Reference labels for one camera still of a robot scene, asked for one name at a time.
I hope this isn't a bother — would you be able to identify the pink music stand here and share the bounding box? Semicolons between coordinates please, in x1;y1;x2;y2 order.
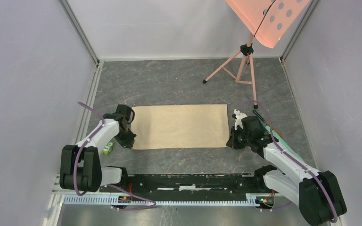
202;0;310;110

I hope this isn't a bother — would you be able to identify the beige cloth napkin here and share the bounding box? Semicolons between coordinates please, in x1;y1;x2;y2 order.
131;104;229;150

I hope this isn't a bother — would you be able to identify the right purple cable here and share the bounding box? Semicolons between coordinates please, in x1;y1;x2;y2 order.
235;99;339;224

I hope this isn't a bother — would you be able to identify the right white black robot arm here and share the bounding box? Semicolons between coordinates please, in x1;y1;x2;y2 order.
227;110;347;226

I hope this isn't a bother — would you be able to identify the gold spoon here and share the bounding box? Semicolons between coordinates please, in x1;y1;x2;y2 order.
266;125;282;138

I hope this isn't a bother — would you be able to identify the small green toy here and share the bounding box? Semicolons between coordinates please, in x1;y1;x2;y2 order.
102;142;115;155

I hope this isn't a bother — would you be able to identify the white slotted cable duct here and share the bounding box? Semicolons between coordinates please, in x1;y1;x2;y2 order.
63;194;258;207

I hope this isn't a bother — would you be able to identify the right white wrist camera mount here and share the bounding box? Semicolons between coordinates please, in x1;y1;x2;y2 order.
231;109;247;130

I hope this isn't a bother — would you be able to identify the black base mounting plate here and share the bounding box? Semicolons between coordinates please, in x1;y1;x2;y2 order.
117;173;278;201

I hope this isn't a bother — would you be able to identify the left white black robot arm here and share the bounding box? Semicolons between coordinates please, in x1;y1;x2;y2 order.
59;105;136;196

